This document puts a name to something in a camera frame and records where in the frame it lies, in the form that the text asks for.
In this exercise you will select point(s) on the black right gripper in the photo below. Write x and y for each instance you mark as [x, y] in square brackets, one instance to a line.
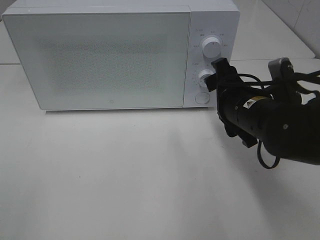
[230, 97]

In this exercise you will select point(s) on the white timer knob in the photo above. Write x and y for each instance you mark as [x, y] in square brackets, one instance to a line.
[202, 75]

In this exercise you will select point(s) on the round white door button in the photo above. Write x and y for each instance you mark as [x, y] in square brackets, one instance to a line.
[202, 98]

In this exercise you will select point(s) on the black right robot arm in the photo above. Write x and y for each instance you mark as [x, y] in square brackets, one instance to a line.
[279, 115]

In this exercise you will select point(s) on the upper white power knob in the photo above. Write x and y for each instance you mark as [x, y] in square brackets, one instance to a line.
[211, 47]

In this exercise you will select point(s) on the white microwave oven body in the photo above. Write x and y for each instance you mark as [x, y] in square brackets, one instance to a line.
[219, 18]

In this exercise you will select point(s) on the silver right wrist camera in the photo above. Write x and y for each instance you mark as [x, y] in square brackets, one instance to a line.
[280, 69]

